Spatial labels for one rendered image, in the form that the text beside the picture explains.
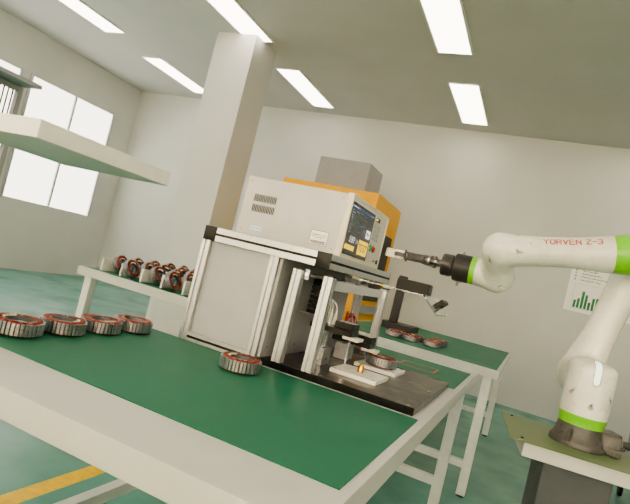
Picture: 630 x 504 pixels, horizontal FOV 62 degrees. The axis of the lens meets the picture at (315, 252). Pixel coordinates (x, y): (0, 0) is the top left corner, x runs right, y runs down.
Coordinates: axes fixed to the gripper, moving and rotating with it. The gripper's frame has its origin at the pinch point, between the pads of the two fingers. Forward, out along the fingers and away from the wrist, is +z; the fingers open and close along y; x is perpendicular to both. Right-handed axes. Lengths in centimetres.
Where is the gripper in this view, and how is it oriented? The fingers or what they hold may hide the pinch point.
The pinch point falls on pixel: (395, 253)
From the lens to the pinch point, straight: 188.9
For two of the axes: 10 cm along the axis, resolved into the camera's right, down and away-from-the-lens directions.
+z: -8.9, -2.1, 3.9
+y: 3.8, 1.2, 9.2
